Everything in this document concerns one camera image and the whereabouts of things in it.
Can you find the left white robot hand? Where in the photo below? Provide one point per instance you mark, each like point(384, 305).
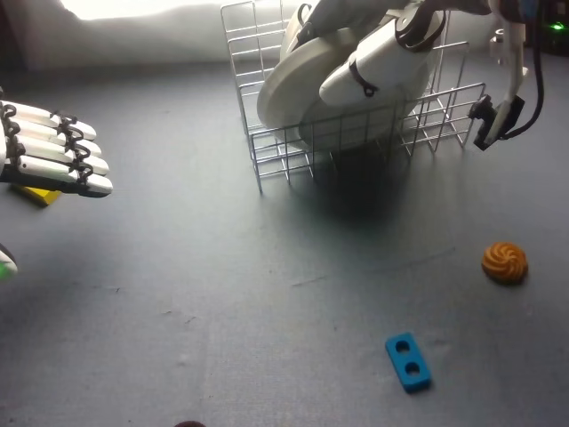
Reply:
point(49, 151)

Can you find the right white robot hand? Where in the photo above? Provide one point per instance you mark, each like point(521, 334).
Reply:
point(387, 58)

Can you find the white plate with dark rim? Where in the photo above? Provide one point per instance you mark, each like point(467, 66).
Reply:
point(293, 84)
point(411, 86)

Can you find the yellow rectangular block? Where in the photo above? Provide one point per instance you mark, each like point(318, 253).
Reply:
point(37, 195)

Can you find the orange swirl cookie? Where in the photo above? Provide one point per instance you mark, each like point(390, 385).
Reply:
point(505, 263)

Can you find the blue block with two holes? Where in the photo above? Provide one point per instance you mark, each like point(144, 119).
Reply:
point(409, 362)

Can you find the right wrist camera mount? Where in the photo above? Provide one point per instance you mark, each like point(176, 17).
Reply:
point(504, 118)

